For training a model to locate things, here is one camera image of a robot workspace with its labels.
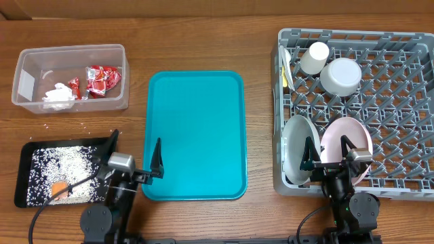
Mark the grey round plate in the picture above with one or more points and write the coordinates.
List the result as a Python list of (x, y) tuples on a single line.
[(296, 131)]

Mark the grey dishwasher rack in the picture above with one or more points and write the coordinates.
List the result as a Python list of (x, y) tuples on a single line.
[(394, 101)]

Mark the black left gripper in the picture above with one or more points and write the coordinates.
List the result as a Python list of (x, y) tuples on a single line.
[(145, 177)]

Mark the red ketchup packet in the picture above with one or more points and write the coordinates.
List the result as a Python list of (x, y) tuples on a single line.
[(74, 85)]

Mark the white round plate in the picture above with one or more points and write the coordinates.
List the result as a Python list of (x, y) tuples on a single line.
[(347, 136)]

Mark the grey plastic knife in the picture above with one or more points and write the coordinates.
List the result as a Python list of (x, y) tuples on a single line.
[(290, 83)]

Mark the teal plastic tray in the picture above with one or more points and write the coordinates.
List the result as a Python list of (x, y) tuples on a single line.
[(199, 116)]

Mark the white paper cup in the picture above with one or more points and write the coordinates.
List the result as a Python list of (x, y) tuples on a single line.
[(314, 59)]

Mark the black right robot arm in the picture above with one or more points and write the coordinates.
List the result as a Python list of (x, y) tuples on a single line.
[(355, 214)]

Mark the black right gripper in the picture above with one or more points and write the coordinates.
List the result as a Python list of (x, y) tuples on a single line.
[(310, 158)]

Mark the white napkin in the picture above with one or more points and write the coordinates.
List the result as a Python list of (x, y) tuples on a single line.
[(60, 98)]

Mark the black rice tray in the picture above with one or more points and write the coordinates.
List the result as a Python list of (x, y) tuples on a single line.
[(44, 164)]

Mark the yellow plastic spoon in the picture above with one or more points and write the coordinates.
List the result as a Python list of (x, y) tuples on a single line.
[(284, 79)]

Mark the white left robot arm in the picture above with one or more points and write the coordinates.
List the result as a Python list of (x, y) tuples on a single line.
[(107, 222)]

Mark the grey small bowl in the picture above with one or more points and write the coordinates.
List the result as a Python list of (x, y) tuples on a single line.
[(341, 77)]

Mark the orange food cube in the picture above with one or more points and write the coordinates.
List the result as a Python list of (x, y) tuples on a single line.
[(57, 187)]

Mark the clear plastic bin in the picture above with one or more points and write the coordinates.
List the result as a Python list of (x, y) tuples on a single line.
[(38, 71)]

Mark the red snack wrapper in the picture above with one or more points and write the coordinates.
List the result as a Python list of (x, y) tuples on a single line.
[(101, 79)]

